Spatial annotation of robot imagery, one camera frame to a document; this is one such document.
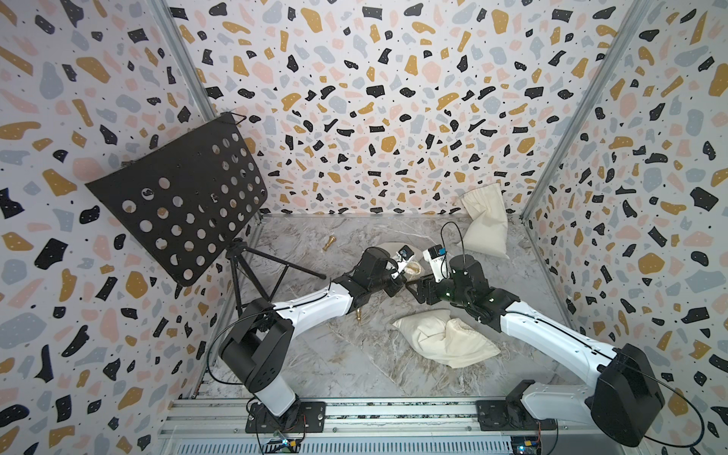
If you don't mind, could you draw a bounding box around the aluminium corner post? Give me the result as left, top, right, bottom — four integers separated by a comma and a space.
519, 0, 650, 224
147, 0, 215, 121

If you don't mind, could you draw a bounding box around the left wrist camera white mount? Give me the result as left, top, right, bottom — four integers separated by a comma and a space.
396, 245, 415, 275

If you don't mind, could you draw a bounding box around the aluminium corner post left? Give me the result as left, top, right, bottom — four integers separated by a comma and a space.
147, 0, 215, 121

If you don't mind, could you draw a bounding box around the black perforated music stand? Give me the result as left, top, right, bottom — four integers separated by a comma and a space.
87, 112, 300, 303

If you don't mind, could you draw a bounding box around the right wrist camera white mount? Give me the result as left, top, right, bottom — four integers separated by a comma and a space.
423, 245, 449, 282

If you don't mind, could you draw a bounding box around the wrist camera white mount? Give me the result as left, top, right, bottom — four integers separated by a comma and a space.
396, 245, 415, 275
423, 245, 449, 282

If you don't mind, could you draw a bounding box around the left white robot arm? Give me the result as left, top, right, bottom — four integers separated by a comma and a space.
218, 246, 415, 428

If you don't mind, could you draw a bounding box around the aluminium corner post right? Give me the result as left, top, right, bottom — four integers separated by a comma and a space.
519, 0, 650, 224

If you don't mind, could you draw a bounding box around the green circuit board left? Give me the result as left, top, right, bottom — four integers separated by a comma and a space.
271, 435, 303, 454

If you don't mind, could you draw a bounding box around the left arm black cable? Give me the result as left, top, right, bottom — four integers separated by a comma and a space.
206, 309, 268, 387

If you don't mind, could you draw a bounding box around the cream soil bag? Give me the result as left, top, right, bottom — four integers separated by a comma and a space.
392, 309, 501, 369

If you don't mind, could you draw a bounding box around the gold chess piece far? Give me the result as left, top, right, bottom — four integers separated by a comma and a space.
322, 235, 337, 251

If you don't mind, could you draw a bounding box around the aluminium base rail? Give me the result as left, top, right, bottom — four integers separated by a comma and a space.
158, 397, 625, 454

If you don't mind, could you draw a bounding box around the closed cream cloth bag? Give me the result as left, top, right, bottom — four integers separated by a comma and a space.
461, 183, 508, 259

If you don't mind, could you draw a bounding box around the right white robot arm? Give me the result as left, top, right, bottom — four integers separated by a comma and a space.
408, 246, 665, 447

